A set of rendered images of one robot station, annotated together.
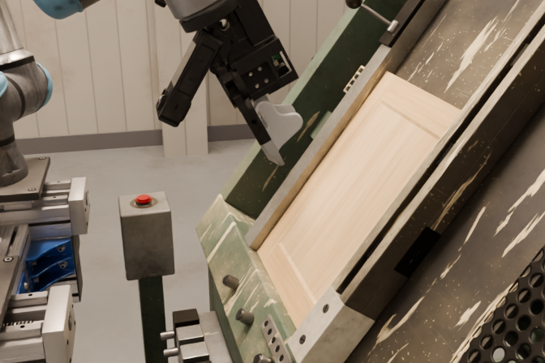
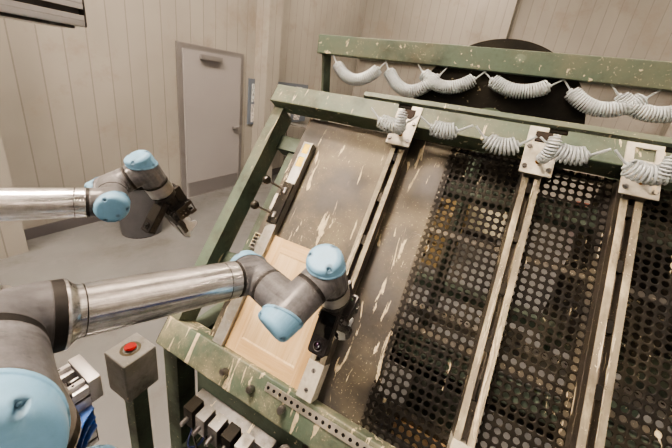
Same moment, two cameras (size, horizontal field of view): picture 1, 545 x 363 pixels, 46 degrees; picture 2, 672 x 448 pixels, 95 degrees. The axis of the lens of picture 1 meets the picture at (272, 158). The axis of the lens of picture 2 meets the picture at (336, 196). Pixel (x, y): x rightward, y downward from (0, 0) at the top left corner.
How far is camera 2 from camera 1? 0.74 m
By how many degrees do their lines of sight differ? 47
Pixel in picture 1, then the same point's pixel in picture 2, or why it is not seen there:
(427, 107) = not seen: hidden behind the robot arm
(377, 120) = (281, 262)
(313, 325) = (309, 381)
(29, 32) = not seen: outside the picture
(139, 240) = (136, 374)
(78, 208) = (96, 383)
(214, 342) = (219, 408)
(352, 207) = not seen: hidden behind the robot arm
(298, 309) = (279, 371)
